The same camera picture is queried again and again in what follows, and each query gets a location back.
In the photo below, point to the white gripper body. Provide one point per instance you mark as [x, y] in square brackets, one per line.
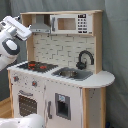
[22, 32]

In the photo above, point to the white toy microwave door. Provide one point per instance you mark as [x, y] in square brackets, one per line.
[71, 24]

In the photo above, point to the white oven door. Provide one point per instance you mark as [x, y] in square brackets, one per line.
[27, 101]

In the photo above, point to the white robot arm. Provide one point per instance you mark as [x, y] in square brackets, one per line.
[10, 28]

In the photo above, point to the wooden toy kitchen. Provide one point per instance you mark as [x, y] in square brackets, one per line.
[78, 51]

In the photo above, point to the grey range hood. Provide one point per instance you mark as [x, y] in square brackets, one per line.
[40, 23]

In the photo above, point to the black toy stovetop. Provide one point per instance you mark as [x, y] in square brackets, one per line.
[38, 66]

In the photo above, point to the left red stove knob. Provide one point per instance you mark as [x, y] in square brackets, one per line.
[15, 78]

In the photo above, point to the red stove knob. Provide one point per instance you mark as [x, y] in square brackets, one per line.
[15, 78]
[34, 83]

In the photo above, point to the right red stove knob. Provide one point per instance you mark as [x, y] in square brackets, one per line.
[34, 83]

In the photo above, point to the grey toy sink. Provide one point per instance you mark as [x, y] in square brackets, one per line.
[71, 73]

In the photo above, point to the white cupboard door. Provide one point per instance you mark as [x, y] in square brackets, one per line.
[63, 105]

